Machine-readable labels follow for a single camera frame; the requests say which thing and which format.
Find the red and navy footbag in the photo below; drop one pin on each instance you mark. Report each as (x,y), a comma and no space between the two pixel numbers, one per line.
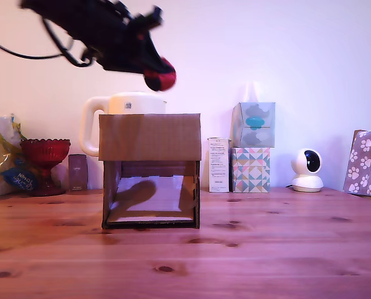
(162,78)

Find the cardboard dice tower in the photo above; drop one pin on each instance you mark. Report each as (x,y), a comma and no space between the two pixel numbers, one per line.
(151,137)

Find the cream electric kettle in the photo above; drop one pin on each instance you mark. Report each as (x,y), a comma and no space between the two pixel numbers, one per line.
(135,104)

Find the white tissue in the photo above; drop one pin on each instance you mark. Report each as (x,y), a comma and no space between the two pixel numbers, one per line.
(252,93)

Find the small mauve box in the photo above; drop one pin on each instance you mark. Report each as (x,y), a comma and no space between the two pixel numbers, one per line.
(78,172)

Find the red glass footed bowl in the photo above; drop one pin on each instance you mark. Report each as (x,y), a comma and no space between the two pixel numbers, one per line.
(45,152)

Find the cloud print tissue box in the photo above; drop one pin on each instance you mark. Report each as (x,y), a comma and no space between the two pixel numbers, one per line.
(255,127)

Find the white printed carton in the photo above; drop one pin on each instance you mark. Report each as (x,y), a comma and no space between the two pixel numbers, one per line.
(218,165)

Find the geometric pattern box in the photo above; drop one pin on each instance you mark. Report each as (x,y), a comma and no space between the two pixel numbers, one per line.
(251,171)

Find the paw print bag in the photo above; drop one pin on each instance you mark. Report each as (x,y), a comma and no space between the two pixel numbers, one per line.
(367,162)

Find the small white round camera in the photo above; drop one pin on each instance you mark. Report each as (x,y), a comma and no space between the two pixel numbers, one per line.
(307,174)

